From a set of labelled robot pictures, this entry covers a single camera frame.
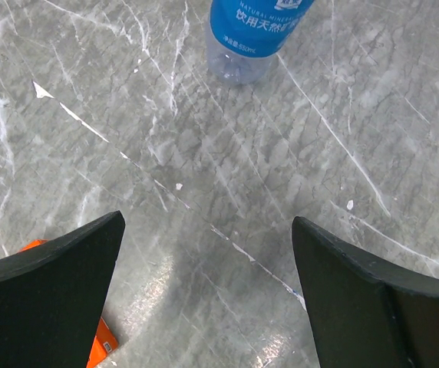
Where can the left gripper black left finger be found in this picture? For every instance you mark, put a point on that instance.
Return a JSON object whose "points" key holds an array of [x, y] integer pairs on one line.
{"points": [[52, 296]]}

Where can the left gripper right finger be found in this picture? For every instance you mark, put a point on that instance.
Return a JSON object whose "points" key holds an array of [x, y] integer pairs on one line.
{"points": [[364, 311]]}

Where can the blue label water bottle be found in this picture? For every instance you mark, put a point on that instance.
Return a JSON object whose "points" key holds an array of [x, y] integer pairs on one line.
{"points": [[242, 36]]}

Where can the orange razor box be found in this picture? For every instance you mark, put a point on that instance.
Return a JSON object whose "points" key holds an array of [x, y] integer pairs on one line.
{"points": [[104, 344]]}

